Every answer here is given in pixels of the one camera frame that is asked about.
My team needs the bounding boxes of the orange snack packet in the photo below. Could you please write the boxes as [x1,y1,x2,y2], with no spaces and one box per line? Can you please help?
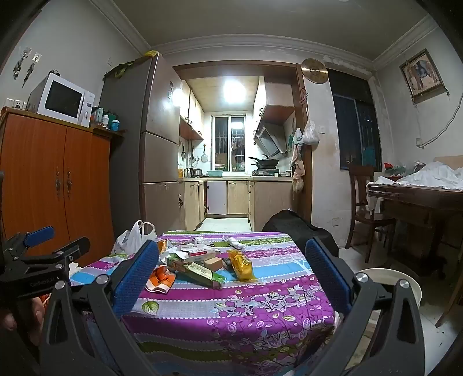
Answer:
[145,266,177,293]

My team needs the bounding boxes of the dark window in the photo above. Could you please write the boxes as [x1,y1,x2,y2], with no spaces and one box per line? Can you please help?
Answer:
[327,69,383,172]

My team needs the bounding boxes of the black wok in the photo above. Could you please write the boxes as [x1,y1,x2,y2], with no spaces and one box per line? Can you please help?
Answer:
[248,155,280,169]

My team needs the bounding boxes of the hanging cloth bags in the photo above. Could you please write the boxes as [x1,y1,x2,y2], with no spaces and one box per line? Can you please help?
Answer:
[288,127,306,194]

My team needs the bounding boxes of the hanging white plastic bag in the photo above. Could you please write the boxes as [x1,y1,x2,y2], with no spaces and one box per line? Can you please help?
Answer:
[301,119,321,145]

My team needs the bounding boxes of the dark wooden table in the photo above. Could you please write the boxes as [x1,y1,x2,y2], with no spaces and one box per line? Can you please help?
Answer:
[367,179,463,279]

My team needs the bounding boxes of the yellow snack packet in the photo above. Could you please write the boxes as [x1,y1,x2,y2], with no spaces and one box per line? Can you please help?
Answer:
[227,249,257,282]

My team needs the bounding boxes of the beige kitchen base cabinets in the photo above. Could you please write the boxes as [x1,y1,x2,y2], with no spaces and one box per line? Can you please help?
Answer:
[180,177,293,232]

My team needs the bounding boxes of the framed wall picture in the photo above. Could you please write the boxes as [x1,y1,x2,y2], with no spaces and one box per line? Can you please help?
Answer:
[399,49,446,105]

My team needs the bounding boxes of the white wall cable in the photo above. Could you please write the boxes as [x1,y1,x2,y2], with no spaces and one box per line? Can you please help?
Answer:
[412,89,460,150]

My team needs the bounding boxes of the white cloth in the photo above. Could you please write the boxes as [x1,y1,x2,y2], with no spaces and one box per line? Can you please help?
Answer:
[367,161,463,192]

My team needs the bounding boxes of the barred kitchen window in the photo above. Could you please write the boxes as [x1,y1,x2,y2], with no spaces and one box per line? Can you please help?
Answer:
[212,115,247,171]

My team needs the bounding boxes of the round wall clock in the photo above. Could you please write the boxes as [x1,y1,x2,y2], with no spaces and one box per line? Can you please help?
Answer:
[301,58,329,84]

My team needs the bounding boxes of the long green box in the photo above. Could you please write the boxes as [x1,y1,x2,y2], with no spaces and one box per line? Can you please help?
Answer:
[166,255,225,289]

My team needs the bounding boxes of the steel range hood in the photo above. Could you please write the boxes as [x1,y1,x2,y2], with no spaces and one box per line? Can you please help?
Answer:
[253,105,295,158]

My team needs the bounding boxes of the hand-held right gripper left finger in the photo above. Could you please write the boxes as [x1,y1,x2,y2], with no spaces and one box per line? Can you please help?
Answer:
[40,239,161,376]

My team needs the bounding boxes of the white microwave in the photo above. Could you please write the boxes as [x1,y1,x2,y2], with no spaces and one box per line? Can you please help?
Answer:
[28,72,95,128]

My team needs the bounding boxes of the person's left hand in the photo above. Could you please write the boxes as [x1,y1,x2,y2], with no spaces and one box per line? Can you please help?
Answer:
[0,296,46,346]

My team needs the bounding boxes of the orange wooden cabinet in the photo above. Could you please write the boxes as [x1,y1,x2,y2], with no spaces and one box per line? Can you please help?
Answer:
[0,106,125,268]

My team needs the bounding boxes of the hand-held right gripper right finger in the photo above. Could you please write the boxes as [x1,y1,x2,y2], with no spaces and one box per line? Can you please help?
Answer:
[305,237,425,376]

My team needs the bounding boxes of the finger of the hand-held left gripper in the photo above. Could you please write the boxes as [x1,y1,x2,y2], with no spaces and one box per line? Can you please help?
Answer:
[22,237,91,268]
[0,226,56,259]

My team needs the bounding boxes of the cardboard sheet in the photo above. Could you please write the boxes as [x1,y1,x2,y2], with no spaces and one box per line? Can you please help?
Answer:
[432,155,463,167]

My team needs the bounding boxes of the light wooden chair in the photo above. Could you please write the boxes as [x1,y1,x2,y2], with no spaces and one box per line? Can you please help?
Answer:
[434,275,463,328]

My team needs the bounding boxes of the ceiling light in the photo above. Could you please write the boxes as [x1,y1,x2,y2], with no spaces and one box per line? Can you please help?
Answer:
[221,78,247,105]

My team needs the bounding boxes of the grey refrigerator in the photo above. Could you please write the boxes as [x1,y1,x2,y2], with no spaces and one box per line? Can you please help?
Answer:
[98,54,186,250]

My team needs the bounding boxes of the black bag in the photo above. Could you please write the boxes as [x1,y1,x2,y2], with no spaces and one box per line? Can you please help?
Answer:
[262,209,339,258]

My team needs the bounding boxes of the white round basin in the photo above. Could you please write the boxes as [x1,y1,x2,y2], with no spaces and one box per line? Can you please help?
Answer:
[352,268,423,317]

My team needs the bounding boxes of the white box with red label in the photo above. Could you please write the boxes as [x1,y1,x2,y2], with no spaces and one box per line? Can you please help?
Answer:
[176,243,221,263]

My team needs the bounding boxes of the beige kitchen wall cabinet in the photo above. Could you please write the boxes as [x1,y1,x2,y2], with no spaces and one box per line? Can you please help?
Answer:
[179,80,205,141]

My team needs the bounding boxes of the dark wooden chair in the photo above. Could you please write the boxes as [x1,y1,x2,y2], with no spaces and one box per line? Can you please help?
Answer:
[347,163,396,264]

